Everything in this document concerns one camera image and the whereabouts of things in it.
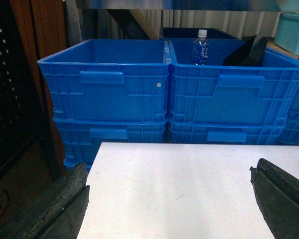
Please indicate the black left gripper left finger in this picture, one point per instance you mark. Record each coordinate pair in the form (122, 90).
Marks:
(57, 213)

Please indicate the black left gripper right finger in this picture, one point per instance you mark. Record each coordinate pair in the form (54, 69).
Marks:
(277, 196)

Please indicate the blue crate bottom left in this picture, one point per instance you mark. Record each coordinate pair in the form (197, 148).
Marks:
(82, 138)

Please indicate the white table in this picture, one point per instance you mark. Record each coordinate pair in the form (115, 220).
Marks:
(178, 191)

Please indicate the black perforated panel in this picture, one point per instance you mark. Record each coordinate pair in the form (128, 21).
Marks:
(21, 116)

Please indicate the blue crate bottom middle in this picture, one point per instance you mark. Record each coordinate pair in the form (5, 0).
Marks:
(198, 133)

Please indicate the blue crate top middle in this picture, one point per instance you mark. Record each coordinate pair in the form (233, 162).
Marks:
(237, 95)

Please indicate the blue crate top left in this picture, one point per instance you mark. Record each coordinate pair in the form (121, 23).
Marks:
(109, 80)

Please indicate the black angled box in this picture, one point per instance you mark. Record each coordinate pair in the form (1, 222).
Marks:
(250, 54)

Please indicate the brown cardboard sheet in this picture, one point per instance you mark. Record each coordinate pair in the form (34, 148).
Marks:
(273, 47)

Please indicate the teal foam block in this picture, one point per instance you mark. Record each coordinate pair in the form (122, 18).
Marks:
(287, 35)

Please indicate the clear water bottle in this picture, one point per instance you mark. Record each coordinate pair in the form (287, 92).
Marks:
(200, 48)

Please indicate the brown wooden board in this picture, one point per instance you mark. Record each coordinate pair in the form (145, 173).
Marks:
(42, 27)

